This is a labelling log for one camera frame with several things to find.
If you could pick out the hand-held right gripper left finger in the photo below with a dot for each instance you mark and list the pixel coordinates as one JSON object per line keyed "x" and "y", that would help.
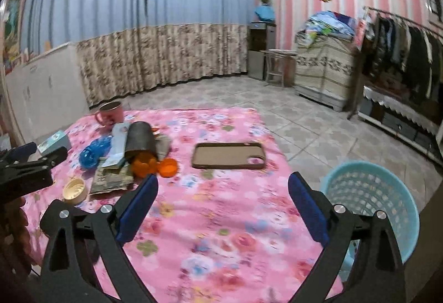
{"x": 138, "y": 206}

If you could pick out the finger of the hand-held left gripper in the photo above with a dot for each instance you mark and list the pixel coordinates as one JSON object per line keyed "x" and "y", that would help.
{"x": 24, "y": 149}
{"x": 52, "y": 156}

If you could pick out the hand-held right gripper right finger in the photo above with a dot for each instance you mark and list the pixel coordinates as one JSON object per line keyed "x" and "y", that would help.
{"x": 308, "y": 206}

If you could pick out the grey printed packet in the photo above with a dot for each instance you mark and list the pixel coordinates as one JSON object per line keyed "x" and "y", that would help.
{"x": 110, "y": 182}

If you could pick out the blue plastic bag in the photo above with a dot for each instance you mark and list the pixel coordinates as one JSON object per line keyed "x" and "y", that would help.
{"x": 91, "y": 154}

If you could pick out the cream round lid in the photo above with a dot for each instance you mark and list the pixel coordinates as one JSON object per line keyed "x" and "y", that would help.
{"x": 73, "y": 189}

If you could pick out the orange peel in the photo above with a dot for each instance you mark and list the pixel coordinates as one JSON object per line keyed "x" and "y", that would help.
{"x": 143, "y": 166}

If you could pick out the orange plastic cap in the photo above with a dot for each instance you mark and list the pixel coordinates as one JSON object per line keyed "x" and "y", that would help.
{"x": 168, "y": 168}

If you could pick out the light blue plastic basket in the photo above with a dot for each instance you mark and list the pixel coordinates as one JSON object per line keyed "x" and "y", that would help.
{"x": 367, "y": 185}

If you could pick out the light blue paper carton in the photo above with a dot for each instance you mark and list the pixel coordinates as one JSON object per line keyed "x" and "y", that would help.
{"x": 119, "y": 145}

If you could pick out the dark cylindrical can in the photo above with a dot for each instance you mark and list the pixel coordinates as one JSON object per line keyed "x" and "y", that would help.
{"x": 138, "y": 140}

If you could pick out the light blue tissue box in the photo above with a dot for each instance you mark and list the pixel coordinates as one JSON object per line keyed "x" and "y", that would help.
{"x": 55, "y": 142}

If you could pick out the beige crumpled cloth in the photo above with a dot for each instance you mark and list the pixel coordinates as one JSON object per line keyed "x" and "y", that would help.
{"x": 163, "y": 147}

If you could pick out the white cabinet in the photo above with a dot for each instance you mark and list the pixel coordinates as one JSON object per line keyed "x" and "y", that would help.
{"x": 45, "y": 88}

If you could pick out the pink mug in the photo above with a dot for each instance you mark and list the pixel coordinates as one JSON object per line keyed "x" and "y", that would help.
{"x": 112, "y": 114}

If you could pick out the pink floral blanket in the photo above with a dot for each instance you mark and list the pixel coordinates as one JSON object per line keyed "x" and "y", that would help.
{"x": 214, "y": 227}

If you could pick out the brown phone case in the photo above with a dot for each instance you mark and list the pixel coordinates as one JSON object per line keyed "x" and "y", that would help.
{"x": 221, "y": 156}

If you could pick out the low shelf with lace cover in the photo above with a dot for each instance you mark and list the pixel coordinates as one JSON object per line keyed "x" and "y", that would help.
{"x": 398, "y": 106}

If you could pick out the patterned covered cabinet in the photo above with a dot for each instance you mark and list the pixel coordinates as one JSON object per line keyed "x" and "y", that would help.
{"x": 325, "y": 71}

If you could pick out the blue floral curtain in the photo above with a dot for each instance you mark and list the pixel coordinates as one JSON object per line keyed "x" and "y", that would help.
{"x": 200, "y": 12}
{"x": 86, "y": 19}

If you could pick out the wooden stool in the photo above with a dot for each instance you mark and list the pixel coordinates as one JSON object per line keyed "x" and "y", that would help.
{"x": 277, "y": 53}

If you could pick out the grey water dispenser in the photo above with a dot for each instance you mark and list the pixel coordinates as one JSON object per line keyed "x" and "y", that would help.
{"x": 258, "y": 47}

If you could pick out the pink hanging garment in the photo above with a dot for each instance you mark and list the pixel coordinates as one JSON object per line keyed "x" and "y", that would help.
{"x": 361, "y": 29}

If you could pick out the pile of bedding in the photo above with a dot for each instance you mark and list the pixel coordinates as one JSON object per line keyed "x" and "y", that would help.
{"x": 328, "y": 22}

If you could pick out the row of dark hanging clothes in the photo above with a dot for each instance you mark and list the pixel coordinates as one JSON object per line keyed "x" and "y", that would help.
{"x": 415, "y": 47}

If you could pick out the metal clothes rack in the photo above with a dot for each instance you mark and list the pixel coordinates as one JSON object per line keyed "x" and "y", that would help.
{"x": 391, "y": 14}

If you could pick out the small potted plant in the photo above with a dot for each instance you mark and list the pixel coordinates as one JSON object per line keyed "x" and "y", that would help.
{"x": 264, "y": 0}

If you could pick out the colourful wall poster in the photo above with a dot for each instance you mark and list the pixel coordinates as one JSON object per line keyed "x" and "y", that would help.
{"x": 13, "y": 29}

